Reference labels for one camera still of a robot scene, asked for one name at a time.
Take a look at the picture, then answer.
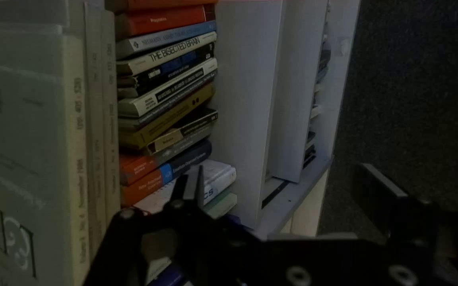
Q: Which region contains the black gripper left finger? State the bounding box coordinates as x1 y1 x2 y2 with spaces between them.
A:
83 163 226 286

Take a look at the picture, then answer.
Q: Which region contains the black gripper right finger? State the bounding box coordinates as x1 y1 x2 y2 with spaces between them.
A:
348 162 458 286

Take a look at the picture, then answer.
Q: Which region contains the thin pale green book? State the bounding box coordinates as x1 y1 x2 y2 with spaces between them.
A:
0 23 89 286

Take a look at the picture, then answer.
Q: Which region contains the grey metal bookshelf right unit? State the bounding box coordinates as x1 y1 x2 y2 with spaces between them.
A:
211 0 362 238

